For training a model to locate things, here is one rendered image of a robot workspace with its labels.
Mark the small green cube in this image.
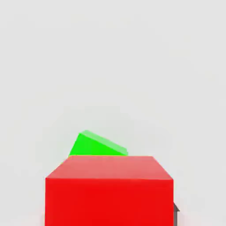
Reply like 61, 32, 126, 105
68, 130, 128, 157

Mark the small red cube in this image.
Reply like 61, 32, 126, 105
45, 155, 174, 226

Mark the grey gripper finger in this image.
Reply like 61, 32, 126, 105
173, 202, 181, 226

